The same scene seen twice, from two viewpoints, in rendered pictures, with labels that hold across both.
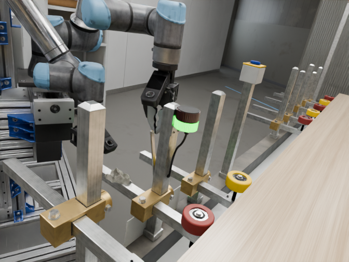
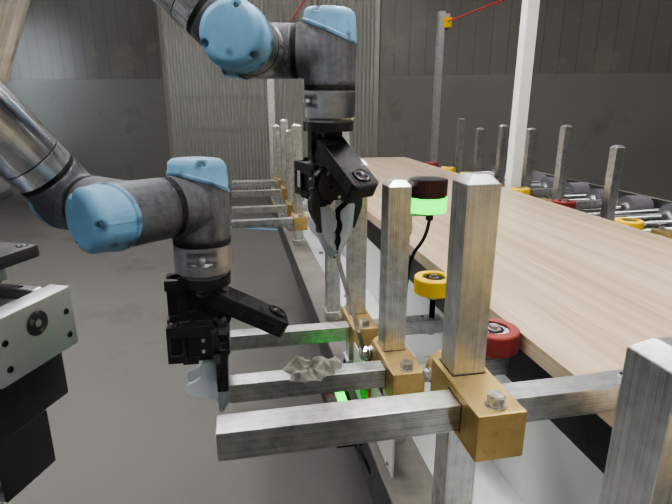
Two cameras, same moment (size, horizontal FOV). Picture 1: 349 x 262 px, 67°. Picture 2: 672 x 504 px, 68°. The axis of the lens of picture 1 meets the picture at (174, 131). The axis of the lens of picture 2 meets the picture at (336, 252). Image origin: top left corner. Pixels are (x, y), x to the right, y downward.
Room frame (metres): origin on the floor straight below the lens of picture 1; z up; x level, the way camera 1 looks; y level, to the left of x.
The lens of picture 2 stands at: (0.18, 0.59, 1.24)
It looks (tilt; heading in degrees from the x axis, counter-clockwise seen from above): 16 degrees down; 316
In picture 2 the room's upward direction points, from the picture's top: straight up
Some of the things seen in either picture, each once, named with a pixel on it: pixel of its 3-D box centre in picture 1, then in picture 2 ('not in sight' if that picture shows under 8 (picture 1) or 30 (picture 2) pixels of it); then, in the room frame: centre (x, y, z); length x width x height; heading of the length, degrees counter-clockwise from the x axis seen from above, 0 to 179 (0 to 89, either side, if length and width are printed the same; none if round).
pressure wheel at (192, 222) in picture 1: (195, 230); (490, 357); (0.53, -0.09, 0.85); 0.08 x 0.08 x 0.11
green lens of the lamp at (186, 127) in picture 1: (186, 123); (426, 203); (0.62, -0.03, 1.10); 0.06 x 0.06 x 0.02
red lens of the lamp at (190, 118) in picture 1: (187, 114); (427, 186); (0.62, -0.03, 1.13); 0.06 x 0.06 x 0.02
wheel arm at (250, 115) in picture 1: (269, 122); (288, 222); (1.68, -0.61, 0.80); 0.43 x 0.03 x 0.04; 57
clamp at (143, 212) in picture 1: (154, 200); (396, 366); (0.63, 0.02, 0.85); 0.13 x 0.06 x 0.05; 147
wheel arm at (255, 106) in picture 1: (280, 115); (282, 209); (1.89, -0.75, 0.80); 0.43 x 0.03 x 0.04; 57
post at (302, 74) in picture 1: (292, 103); (290, 185); (1.90, -0.81, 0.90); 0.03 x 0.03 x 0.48; 57
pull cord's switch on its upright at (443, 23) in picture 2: not in sight; (439, 102); (2.18, -2.32, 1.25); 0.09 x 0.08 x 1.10; 147
